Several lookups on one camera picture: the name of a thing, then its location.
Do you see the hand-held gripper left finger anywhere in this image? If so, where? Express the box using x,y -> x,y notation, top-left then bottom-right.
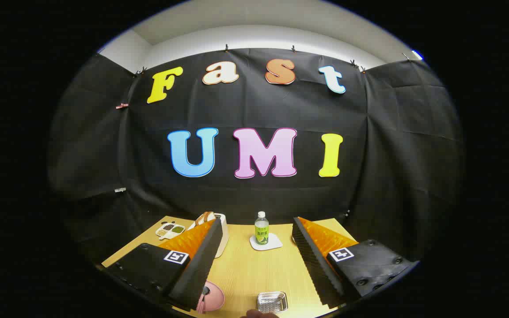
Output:
104,218 -> 224,312

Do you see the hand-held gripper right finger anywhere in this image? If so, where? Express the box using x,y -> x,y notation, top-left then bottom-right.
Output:
292,216 -> 418,309

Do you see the pink plate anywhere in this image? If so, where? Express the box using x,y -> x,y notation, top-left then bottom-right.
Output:
195,280 -> 226,314

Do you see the white toaster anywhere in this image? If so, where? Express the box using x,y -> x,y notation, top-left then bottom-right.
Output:
188,212 -> 229,258

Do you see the white coaster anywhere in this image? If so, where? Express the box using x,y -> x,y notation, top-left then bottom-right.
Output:
250,233 -> 283,251

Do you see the white divided snack dish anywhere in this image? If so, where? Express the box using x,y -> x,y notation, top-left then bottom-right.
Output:
156,221 -> 186,240

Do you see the metal drain basket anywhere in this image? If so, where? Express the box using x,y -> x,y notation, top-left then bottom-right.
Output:
257,291 -> 289,314

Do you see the green label drink bottle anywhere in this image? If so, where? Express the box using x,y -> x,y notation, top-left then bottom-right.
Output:
254,211 -> 269,246

